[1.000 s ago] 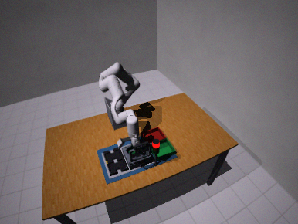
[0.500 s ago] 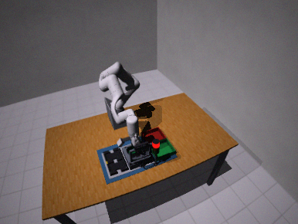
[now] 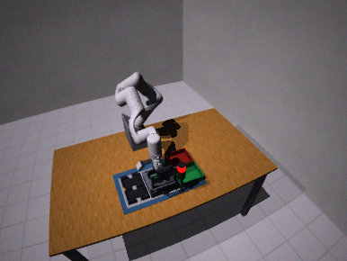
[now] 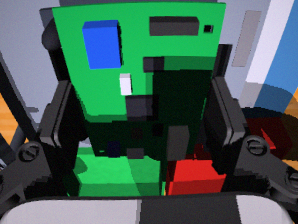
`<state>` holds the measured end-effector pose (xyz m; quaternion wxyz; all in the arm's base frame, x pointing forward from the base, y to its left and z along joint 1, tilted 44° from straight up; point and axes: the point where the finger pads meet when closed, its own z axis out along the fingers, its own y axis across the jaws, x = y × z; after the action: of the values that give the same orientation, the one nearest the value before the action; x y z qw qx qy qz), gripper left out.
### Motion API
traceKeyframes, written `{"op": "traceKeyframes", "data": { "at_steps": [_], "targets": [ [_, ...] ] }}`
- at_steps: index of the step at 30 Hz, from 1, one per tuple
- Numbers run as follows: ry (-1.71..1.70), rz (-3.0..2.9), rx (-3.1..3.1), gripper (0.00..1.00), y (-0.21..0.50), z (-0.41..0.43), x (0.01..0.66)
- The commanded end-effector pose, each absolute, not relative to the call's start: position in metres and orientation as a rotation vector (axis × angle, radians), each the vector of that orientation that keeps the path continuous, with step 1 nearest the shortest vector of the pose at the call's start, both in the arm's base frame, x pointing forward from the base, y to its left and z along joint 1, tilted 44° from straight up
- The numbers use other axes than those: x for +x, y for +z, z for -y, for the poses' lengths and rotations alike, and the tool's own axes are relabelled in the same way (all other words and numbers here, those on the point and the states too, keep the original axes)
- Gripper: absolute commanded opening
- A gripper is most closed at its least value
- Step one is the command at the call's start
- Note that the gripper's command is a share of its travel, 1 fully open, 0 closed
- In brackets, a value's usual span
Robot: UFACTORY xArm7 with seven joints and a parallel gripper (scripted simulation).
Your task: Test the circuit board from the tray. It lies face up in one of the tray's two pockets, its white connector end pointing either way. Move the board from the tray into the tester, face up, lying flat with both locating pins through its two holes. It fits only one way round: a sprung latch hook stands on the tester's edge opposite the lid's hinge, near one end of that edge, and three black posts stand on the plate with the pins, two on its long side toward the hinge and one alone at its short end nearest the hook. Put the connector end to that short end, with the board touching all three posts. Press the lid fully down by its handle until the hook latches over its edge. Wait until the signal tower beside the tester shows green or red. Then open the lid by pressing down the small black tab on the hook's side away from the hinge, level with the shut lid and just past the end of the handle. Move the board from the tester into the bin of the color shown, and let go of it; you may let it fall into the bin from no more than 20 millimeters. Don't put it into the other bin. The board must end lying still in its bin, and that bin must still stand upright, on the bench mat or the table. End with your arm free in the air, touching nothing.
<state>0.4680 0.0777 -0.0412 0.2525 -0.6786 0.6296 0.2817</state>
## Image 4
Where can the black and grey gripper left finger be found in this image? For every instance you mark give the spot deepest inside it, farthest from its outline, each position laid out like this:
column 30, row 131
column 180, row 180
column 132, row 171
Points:
column 41, row 163

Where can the green open-top bin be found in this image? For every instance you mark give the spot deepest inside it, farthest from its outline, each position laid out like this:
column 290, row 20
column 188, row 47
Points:
column 103, row 176

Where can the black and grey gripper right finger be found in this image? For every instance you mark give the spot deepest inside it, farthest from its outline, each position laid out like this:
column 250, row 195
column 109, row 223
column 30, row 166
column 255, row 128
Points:
column 244, row 158

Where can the green circuit board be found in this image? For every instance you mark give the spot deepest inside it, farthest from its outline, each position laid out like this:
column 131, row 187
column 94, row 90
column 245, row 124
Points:
column 141, row 72

